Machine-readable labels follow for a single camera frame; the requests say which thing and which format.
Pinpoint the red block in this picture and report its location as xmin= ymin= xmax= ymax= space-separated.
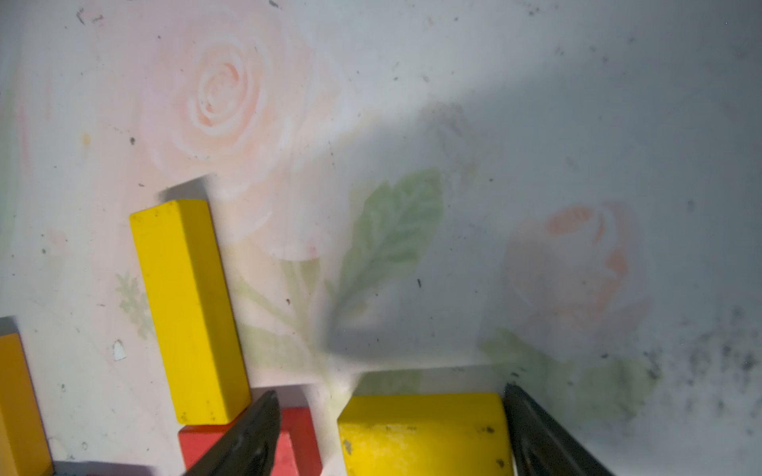
xmin=178 ymin=407 xmax=323 ymax=476

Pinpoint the yellow long block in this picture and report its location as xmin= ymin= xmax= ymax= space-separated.
xmin=1 ymin=333 xmax=54 ymax=476

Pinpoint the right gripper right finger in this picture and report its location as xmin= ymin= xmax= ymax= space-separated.
xmin=503 ymin=384 xmax=613 ymax=476

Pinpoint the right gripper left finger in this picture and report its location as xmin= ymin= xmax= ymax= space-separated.
xmin=185 ymin=390 xmax=281 ymax=476

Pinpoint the lime yellow block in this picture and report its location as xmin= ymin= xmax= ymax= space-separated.
xmin=337 ymin=393 xmax=514 ymax=475

